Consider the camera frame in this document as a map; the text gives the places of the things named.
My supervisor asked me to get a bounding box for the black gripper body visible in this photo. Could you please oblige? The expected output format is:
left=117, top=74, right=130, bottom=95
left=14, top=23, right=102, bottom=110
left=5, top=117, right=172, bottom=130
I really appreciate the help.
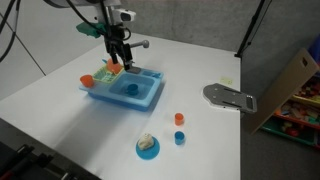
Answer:
left=104, top=23, right=131, bottom=55

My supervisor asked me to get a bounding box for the blue mug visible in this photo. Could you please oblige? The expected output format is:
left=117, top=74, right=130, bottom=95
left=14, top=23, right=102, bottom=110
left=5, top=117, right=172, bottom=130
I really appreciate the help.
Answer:
left=126, top=84, right=139, bottom=96

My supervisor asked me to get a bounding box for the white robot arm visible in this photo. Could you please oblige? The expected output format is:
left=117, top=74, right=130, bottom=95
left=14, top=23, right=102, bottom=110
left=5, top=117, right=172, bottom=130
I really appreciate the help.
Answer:
left=44, top=0, right=136, bottom=71

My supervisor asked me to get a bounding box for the orange plate in rack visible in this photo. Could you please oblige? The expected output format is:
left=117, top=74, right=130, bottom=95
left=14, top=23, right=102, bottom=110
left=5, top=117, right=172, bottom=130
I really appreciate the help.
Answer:
left=107, top=59, right=122, bottom=74

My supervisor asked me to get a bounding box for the yellow green dish rack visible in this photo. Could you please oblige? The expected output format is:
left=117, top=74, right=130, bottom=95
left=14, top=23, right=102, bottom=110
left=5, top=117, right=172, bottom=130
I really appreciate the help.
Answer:
left=93, top=66, right=121, bottom=84

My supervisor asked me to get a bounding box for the blue toy sink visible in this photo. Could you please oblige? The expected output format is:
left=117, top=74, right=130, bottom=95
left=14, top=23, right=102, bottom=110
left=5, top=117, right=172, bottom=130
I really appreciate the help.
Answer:
left=79, top=67, right=163, bottom=111

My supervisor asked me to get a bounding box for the orange mug on sink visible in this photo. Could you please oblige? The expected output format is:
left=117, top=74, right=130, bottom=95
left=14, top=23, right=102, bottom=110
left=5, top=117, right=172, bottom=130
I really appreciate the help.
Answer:
left=80, top=74, right=95, bottom=88

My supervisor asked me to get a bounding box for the small orange cup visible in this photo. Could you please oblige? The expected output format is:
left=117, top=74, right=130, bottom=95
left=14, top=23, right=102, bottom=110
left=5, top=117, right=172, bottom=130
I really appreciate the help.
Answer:
left=174, top=113, right=184, bottom=126

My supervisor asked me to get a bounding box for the small blue cup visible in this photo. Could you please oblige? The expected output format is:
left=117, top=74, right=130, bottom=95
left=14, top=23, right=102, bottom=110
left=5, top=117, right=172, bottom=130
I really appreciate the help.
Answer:
left=174, top=131, right=185, bottom=145

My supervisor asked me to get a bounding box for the grey toy faucet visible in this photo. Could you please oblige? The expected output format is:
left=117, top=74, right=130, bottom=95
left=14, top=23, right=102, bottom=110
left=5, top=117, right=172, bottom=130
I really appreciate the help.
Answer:
left=126, top=40, right=150, bottom=74

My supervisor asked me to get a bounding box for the cream toy food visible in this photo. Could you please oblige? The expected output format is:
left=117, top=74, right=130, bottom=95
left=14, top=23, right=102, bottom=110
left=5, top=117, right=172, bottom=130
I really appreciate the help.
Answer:
left=138, top=133, right=154, bottom=150

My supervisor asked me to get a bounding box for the grey metal mounting plate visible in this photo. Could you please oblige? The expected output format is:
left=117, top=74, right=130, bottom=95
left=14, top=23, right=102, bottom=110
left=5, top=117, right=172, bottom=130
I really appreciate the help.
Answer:
left=202, top=83, right=257, bottom=114

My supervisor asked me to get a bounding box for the yellow sticky note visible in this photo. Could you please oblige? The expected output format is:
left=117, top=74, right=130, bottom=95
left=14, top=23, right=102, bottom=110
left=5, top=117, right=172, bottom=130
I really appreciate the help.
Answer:
left=220, top=77, right=233, bottom=85

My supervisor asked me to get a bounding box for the blue plate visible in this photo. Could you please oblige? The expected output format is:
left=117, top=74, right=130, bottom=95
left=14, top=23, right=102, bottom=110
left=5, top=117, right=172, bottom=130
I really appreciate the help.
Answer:
left=136, top=137, right=160, bottom=160

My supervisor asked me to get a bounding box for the black tripod pole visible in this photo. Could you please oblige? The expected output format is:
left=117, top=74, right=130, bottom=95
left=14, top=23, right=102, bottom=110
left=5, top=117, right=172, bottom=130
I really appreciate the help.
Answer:
left=235, top=0, right=273, bottom=58

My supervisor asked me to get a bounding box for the toy storage shelf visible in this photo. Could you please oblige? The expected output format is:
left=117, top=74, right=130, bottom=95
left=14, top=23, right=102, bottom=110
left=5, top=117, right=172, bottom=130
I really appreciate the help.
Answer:
left=244, top=36, right=320, bottom=149

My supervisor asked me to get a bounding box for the green wrist camera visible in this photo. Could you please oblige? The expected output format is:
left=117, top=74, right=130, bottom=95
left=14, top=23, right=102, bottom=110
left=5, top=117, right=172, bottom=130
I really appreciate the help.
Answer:
left=76, top=22, right=106, bottom=38

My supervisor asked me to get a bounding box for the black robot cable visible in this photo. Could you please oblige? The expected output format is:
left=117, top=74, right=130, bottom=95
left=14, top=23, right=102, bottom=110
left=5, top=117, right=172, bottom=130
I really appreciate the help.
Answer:
left=0, top=0, right=21, bottom=64

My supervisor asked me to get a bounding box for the black equipment rail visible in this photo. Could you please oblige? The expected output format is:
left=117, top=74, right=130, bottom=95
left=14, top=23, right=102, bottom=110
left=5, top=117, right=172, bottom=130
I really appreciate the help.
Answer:
left=0, top=119, right=101, bottom=180

